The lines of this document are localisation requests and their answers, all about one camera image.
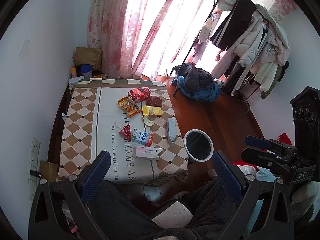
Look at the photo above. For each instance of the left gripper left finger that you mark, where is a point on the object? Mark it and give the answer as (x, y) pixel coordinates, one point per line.
(47, 220)

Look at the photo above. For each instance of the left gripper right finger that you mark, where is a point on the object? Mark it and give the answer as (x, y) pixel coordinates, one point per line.
(275, 220)

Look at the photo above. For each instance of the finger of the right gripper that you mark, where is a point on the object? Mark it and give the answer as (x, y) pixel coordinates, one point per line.
(258, 142)

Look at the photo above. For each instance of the pink white toothpaste box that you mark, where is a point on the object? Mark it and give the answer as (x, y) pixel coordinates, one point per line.
(150, 153)

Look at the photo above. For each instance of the blue white milk carton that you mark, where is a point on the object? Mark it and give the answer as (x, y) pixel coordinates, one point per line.
(141, 137)

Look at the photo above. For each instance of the crushed red soda can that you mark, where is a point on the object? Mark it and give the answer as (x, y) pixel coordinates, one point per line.
(139, 94)

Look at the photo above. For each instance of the white round trash bin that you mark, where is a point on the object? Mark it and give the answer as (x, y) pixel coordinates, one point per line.
(198, 146)

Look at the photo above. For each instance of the black ornate cabinet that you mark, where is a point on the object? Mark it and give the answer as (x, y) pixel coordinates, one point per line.
(305, 108)

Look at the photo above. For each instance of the blue dark clothes pile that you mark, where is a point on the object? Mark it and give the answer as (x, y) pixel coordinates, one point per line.
(195, 83)

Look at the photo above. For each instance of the hanging coats and jackets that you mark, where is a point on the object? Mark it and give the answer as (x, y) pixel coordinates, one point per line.
(253, 43)

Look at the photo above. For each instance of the black clothes rack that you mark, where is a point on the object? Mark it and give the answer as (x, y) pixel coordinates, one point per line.
(243, 98)

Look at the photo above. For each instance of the small red snack wrapper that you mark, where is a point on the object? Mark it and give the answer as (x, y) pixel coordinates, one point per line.
(125, 133)

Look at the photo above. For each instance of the dark red foil packet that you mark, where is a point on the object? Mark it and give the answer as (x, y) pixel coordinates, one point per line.
(154, 101)

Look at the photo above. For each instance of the white plastic lid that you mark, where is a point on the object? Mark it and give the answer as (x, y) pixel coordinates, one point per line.
(119, 124)

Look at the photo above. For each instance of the yellow cardboard box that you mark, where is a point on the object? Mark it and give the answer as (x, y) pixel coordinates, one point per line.
(151, 110)

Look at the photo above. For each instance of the checkered brown bed blanket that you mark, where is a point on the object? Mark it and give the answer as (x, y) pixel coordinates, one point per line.
(90, 128)

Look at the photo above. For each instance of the orange yellow snack bag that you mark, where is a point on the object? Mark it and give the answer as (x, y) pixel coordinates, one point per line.
(129, 106)

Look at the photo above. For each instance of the orange small bottle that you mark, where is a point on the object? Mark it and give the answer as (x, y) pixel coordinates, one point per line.
(73, 72)

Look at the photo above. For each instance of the pink floral curtain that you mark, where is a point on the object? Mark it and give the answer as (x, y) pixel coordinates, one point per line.
(143, 37)

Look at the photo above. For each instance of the brown paper bag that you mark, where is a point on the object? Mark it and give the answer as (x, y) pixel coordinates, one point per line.
(92, 56)

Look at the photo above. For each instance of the white wall socket panel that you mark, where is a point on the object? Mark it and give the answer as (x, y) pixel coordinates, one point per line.
(34, 175)

